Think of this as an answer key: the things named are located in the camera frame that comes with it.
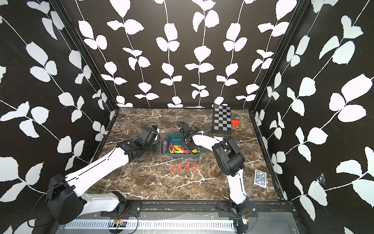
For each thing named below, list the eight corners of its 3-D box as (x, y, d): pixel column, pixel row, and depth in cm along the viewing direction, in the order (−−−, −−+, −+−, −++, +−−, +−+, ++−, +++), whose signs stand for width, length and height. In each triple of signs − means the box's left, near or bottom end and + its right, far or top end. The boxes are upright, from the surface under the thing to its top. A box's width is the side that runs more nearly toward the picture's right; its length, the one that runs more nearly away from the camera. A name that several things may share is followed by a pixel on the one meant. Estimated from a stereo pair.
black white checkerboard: (213, 130, 109) (213, 128, 107) (213, 106, 125) (213, 104, 123) (231, 131, 108) (232, 129, 106) (229, 108, 124) (230, 106, 122)
